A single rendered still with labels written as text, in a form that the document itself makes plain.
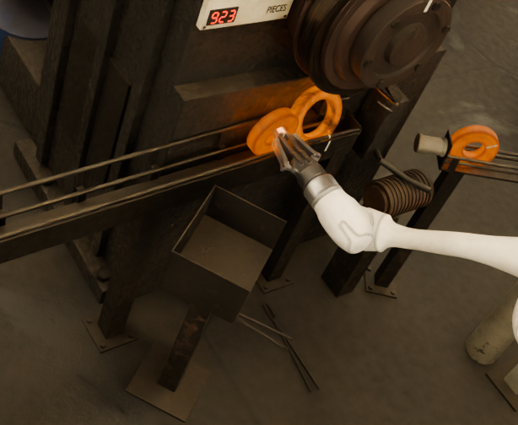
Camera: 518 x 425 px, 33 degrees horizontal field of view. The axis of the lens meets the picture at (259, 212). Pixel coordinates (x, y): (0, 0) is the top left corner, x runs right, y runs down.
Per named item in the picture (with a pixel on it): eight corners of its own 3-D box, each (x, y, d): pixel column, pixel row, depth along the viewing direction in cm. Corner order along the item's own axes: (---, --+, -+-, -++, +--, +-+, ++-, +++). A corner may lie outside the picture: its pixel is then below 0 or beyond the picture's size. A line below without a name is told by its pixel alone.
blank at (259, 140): (241, 130, 228) (249, 139, 227) (289, 97, 230) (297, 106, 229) (250, 155, 242) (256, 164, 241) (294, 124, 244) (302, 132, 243)
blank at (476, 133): (450, 165, 276) (451, 173, 274) (443, 130, 265) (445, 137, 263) (499, 155, 273) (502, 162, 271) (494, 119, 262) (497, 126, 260)
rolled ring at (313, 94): (343, 78, 244) (336, 74, 246) (293, 103, 235) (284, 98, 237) (342, 133, 256) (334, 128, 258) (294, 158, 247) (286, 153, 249)
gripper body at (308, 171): (299, 196, 227) (279, 169, 230) (323, 189, 231) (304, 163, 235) (309, 178, 221) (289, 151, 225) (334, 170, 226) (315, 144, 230)
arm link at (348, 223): (304, 209, 220) (323, 218, 232) (339, 257, 214) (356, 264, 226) (337, 182, 218) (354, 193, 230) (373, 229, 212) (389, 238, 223)
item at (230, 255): (114, 404, 253) (171, 250, 202) (154, 340, 272) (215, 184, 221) (176, 438, 252) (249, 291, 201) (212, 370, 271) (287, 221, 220)
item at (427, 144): (412, 142, 272) (418, 129, 267) (439, 147, 273) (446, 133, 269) (414, 156, 268) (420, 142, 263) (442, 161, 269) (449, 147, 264)
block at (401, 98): (342, 138, 275) (371, 80, 258) (360, 133, 279) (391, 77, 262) (361, 162, 270) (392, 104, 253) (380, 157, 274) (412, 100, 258)
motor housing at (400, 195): (311, 276, 309) (369, 173, 272) (357, 259, 321) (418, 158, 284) (331, 303, 303) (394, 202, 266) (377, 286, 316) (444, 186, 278)
